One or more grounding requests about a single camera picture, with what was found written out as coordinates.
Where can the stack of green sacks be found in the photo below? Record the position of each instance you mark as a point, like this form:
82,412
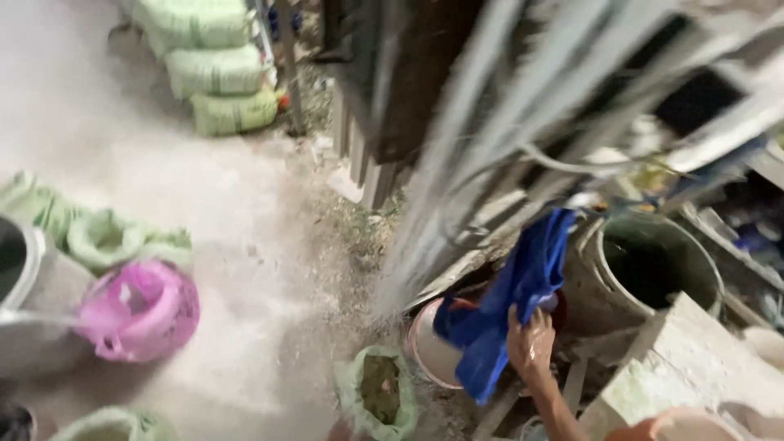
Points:
211,61

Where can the dark wooden cabinet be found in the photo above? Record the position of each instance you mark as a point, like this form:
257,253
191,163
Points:
392,92

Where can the small open green sack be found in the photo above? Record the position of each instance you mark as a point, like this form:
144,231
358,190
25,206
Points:
377,392

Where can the grey cement-stained bucket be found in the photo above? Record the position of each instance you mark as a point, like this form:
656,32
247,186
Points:
643,269

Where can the person's right hand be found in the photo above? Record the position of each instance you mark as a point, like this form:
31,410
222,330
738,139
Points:
530,348

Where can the grey concrete block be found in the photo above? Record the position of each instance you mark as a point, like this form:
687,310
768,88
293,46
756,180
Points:
680,367

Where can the cluttered shelf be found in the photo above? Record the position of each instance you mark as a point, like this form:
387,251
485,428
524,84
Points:
735,233

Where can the person's right fingers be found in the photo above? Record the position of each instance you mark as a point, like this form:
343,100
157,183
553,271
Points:
542,321

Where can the pink plastic basket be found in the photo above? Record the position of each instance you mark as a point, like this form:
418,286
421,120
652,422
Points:
141,309

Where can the blue cloth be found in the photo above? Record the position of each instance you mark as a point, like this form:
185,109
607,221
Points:
508,306

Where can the white bowl with red rim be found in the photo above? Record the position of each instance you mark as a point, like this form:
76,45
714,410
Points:
432,349

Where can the large grey metal drum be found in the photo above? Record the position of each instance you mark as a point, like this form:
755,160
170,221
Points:
37,294

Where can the bundle of grey metal rods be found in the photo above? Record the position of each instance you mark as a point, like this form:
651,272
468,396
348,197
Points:
490,141

